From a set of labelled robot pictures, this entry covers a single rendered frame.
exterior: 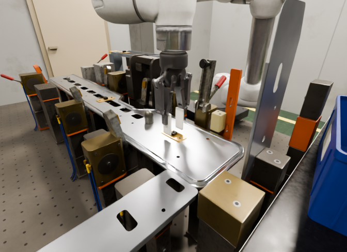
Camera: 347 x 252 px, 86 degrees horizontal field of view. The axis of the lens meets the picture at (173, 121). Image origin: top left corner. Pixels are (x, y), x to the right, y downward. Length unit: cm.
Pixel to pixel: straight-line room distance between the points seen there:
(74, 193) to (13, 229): 20
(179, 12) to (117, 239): 45
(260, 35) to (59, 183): 113
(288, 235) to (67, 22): 377
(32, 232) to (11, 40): 321
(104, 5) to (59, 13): 324
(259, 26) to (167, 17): 63
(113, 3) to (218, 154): 46
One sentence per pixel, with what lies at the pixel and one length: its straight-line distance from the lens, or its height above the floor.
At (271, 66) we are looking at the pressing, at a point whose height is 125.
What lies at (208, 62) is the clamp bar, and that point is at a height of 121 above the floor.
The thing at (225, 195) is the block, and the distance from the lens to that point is 34.
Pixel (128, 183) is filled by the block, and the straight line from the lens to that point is 47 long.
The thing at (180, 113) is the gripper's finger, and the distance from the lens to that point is 57.
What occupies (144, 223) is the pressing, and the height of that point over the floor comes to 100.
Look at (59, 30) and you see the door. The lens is 379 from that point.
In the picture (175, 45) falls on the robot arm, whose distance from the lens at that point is 47.
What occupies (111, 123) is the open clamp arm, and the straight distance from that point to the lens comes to 49.
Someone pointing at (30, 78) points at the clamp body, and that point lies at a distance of 142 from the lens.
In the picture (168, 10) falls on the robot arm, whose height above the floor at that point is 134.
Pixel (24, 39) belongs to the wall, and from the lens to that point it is 378.
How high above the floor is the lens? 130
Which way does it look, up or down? 26 degrees down
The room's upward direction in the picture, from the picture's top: straight up
